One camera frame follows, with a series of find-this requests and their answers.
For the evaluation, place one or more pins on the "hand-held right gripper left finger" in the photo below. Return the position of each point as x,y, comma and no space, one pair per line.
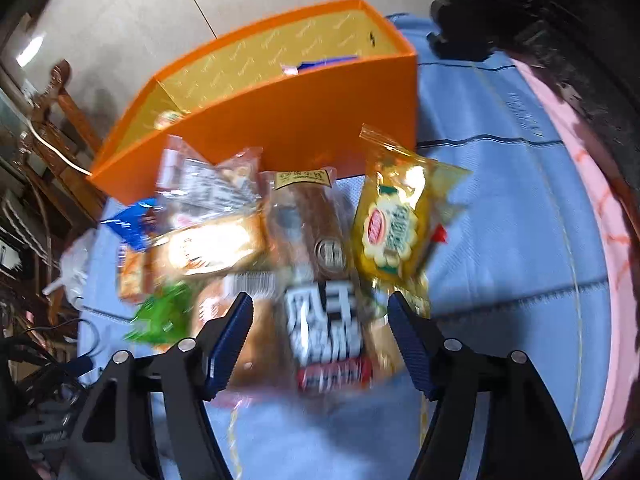
230,345

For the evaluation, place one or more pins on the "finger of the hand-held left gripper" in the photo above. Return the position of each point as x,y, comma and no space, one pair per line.
75,366

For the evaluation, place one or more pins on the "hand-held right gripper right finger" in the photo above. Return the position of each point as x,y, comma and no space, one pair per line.
412,345

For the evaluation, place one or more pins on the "brown bread packet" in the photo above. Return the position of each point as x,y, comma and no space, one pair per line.
320,320

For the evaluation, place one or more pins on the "large blue snack packet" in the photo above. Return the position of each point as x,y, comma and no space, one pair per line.
132,225

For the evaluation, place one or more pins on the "clear round biscuit packet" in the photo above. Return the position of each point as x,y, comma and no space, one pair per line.
200,180

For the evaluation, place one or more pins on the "orange cardboard box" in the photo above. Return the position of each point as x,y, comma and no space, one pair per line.
300,120

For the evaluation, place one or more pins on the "clear bread packet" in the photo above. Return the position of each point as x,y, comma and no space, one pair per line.
265,355

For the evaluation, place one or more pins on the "green jelly packet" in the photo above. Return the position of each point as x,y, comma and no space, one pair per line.
160,310

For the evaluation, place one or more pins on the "white plastic bag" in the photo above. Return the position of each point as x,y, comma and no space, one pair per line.
75,270

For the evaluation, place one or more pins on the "orange cake packet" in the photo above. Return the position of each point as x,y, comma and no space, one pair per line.
210,245

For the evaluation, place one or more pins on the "yellow biscuit packet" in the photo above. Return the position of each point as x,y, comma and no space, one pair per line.
395,225

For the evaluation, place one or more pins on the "pink cloth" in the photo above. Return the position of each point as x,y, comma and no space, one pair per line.
620,310

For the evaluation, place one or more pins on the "carved wooden chair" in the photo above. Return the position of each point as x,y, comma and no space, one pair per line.
65,110

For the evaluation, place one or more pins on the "small blue snack packet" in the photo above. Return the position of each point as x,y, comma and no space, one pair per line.
325,63

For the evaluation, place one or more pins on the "dark carved wooden furniture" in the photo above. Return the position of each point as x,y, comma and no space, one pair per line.
550,20

